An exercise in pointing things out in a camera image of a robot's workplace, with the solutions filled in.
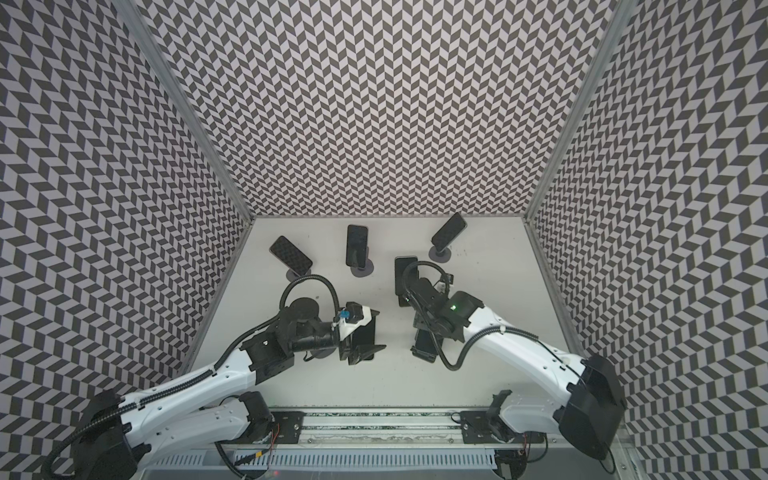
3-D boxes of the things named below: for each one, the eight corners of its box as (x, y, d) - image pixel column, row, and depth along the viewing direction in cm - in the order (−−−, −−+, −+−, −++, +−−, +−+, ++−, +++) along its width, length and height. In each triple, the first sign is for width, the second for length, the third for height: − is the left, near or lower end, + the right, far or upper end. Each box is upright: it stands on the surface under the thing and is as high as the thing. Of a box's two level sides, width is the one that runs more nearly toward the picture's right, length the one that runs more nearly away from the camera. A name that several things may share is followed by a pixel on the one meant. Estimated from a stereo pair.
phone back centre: (349, 273, 104) (343, 247, 92) (352, 251, 110) (346, 224, 98) (368, 273, 104) (365, 247, 92) (370, 251, 110) (367, 224, 98)
